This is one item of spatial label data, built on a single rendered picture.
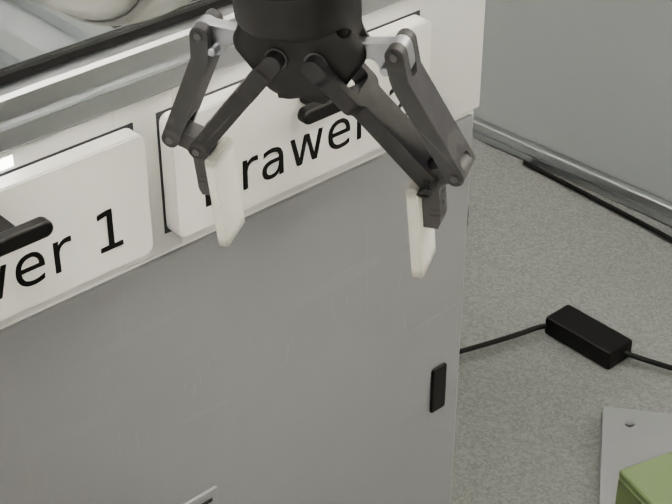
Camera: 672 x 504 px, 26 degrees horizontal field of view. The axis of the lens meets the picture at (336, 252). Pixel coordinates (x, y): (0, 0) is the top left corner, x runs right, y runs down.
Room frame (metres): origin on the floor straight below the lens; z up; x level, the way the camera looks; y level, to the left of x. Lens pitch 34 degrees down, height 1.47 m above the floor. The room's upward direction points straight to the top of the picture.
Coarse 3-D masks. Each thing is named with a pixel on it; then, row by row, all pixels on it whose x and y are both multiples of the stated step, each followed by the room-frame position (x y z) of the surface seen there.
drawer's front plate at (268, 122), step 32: (384, 32) 1.17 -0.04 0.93; (416, 32) 1.18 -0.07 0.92; (224, 96) 1.05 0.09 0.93; (160, 128) 1.01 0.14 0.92; (256, 128) 1.06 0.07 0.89; (288, 128) 1.08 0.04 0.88; (352, 128) 1.13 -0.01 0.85; (192, 160) 1.01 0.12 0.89; (256, 160) 1.06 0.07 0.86; (288, 160) 1.08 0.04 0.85; (320, 160) 1.11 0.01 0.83; (352, 160) 1.13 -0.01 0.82; (192, 192) 1.01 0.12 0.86; (256, 192) 1.06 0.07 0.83; (192, 224) 1.01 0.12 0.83
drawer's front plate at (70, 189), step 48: (96, 144) 0.97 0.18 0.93; (144, 144) 0.99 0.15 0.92; (0, 192) 0.90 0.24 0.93; (48, 192) 0.93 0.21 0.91; (96, 192) 0.95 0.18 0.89; (144, 192) 0.98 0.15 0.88; (48, 240) 0.92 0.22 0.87; (96, 240) 0.95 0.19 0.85; (144, 240) 0.98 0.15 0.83; (48, 288) 0.92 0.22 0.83
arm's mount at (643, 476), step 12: (660, 456) 0.69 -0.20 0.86; (624, 468) 0.68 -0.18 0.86; (636, 468) 0.68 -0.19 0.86; (648, 468) 0.68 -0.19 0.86; (660, 468) 0.68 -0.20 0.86; (624, 480) 0.67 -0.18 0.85; (636, 480) 0.67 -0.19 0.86; (648, 480) 0.67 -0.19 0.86; (660, 480) 0.67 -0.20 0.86; (624, 492) 0.67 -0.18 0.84; (636, 492) 0.66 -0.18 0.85; (648, 492) 0.66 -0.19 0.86; (660, 492) 0.66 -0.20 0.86
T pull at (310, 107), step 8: (352, 88) 1.09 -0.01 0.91; (312, 104) 1.06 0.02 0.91; (320, 104) 1.06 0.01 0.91; (328, 104) 1.06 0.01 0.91; (304, 112) 1.05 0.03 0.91; (312, 112) 1.05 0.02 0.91; (320, 112) 1.06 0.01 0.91; (328, 112) 1.06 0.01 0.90; (336, 112) 1.07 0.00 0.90; (304, 120) 1.05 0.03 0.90; (312, 120) 1.05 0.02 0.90
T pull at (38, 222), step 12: (0, 216) 0.89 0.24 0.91; (0, 228) 0.87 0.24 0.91; (12, 228) 0.87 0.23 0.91; (24, 228) 0.87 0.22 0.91; (36, 228) 0.88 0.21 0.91; (48, 228) 0.88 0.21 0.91; (0, 240) 0.86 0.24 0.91; (12, 240) 0.86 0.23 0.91; (24, 240) 0.87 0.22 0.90; (36, 240) 0.88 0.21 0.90; (0, 252) 0.86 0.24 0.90
